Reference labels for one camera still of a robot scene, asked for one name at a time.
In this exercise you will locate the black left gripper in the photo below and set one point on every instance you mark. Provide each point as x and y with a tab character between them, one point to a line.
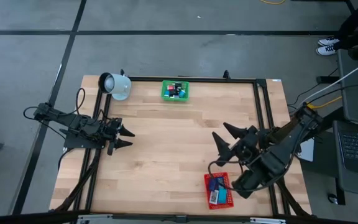
112	133

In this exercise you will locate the pink white charger plug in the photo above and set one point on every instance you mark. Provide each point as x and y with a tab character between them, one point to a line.
170	87

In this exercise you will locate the white desk lamp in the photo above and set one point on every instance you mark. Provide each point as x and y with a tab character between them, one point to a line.
120	87

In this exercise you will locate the red plastic basket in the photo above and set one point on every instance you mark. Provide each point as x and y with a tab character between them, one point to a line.
222	206

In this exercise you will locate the teal card box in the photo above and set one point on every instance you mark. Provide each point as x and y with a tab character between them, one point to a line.
222	196

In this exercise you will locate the person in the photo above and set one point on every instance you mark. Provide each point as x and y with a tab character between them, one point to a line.
356	31

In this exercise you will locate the black aluminium table frame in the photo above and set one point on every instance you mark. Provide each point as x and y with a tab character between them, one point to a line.
204	79

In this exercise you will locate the black cube charger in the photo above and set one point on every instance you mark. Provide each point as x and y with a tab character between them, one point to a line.
177	84

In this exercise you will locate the blue printed card box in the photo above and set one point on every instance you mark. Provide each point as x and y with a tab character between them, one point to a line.
220	181

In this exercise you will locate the black power strip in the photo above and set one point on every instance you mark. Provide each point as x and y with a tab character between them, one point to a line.
327	80

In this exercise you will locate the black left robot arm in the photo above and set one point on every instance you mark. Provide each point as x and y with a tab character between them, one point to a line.
73	123

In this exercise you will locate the green plastic basket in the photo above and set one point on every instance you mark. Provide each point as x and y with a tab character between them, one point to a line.
175	99

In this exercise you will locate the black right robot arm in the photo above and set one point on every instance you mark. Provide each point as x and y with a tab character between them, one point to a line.
278	155

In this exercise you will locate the silver bracket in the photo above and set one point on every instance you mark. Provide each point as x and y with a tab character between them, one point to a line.
95	217
267	221

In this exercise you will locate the navy card box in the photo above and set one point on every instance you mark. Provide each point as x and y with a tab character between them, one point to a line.
212	185

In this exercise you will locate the grey side desk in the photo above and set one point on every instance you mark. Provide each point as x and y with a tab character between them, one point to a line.
353	105

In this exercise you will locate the white sheet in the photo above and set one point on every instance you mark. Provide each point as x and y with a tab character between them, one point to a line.
307	151

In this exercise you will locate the black charger plug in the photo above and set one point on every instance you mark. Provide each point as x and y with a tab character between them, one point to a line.
177	91

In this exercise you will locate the blue white charger plug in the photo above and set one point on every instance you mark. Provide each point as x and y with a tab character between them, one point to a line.
166	92
182	93

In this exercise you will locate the person's white shoe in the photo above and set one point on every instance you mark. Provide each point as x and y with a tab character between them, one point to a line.
325	49
328	40

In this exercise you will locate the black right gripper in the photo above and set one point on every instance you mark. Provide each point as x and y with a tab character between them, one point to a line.
244	146

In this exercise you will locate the white grey card box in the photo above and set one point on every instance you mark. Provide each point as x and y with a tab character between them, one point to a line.
213	196

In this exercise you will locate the dark laptop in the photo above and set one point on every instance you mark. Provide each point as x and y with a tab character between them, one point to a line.
357	149

